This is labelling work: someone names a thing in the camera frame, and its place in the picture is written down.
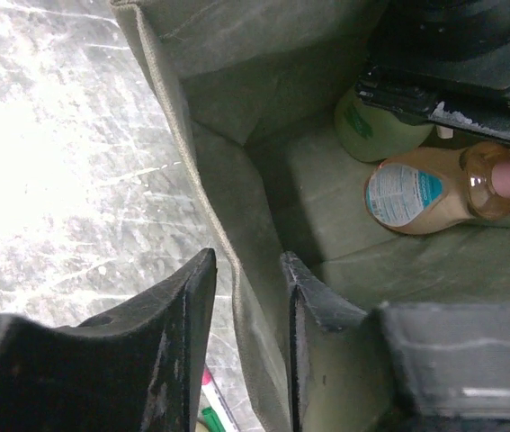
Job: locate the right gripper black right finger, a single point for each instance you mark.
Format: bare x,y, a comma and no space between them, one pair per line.
403,366

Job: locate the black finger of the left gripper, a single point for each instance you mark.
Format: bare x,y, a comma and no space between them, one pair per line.
416,104

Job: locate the olive green canvas bag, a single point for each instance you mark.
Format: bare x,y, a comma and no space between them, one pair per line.
249,90

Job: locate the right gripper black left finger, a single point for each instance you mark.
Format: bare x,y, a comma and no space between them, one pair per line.
134,367

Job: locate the orange bottle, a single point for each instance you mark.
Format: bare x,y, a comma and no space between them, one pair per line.
431,189

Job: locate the red and white marker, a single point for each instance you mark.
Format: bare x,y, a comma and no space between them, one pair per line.
218,416

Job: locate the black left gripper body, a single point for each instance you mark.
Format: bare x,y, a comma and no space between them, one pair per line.
451,45

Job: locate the green lotion bottle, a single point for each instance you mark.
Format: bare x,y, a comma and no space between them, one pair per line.
371,134

